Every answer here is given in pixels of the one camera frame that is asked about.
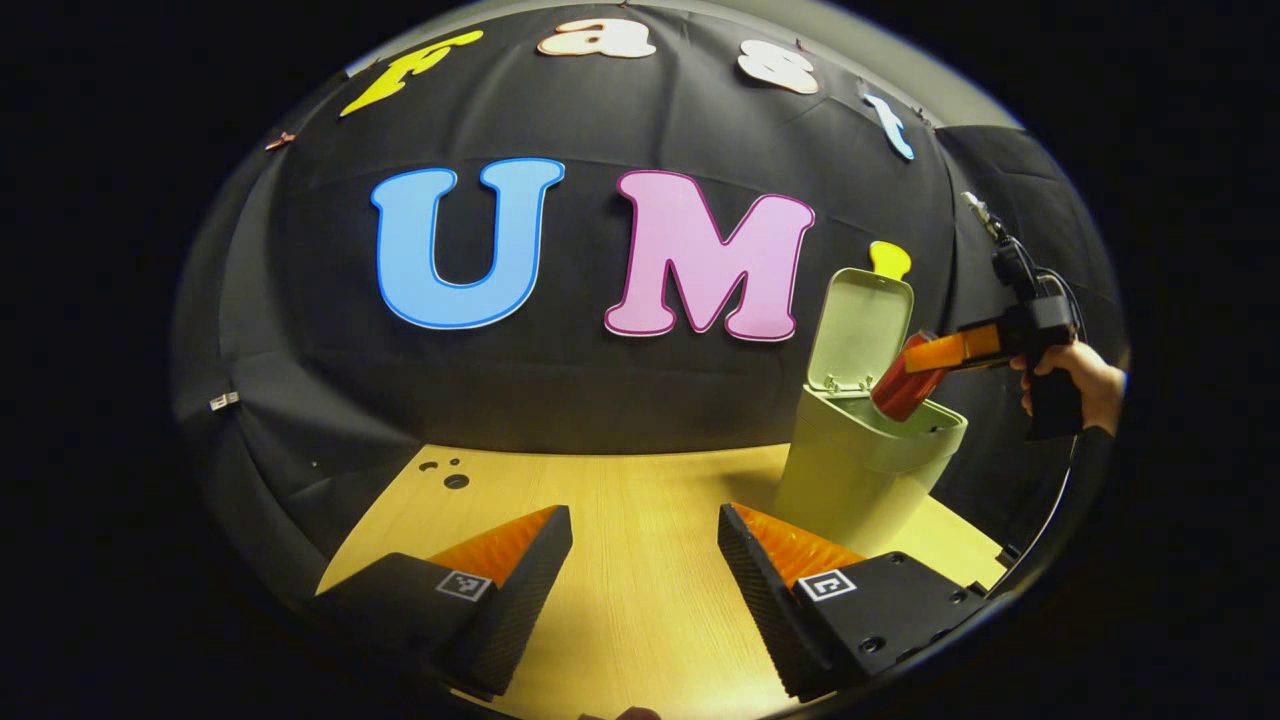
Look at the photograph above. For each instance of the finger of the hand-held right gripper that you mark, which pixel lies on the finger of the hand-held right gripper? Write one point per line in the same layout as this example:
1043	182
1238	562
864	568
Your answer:
955	350

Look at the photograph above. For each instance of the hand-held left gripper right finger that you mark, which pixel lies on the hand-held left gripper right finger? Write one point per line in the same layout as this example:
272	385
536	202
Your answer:
765	610

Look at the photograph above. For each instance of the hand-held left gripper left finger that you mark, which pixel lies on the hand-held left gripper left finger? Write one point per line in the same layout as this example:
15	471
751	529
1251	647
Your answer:
520	610

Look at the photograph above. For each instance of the red pop can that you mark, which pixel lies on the red pop can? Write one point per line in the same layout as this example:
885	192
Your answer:
900	390

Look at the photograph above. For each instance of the pale green desktop garbage bin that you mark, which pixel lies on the pale green desktop garbage bin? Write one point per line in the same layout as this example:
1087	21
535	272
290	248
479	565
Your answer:
860	470

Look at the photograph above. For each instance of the wooden desktop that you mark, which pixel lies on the wooden desktop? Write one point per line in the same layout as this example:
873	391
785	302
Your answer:
640	560

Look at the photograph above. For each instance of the black backdrop cloth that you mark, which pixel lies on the black backdrop cloth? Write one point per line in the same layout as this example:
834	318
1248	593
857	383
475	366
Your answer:
600	390

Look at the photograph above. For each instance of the white cloth clip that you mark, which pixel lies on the white cloth clip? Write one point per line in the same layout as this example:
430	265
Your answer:
224	401

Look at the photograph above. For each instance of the pink cloth clip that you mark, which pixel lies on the pink cloth clip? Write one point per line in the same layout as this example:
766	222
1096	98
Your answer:
280	141

